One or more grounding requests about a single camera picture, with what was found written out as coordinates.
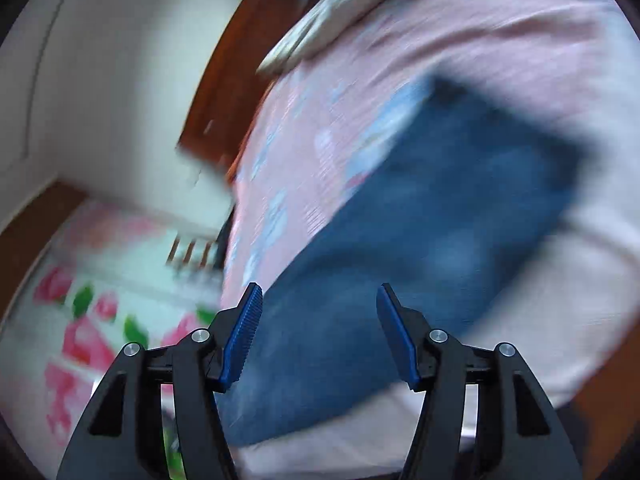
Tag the patterned pillow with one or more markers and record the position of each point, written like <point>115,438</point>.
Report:
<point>320,15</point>

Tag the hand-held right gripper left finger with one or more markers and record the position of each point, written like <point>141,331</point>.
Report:
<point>242,340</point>

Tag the blue denim pants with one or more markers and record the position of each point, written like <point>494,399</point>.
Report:
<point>400,220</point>

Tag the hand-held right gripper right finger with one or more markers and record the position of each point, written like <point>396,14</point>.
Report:
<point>397,340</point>

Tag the floral pink green blanket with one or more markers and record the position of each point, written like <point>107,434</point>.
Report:
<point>100,320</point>

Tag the pink printed bed sheet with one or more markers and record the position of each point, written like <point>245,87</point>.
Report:
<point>450,60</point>

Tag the brown wooden headboard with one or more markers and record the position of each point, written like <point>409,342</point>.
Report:
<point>225,75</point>

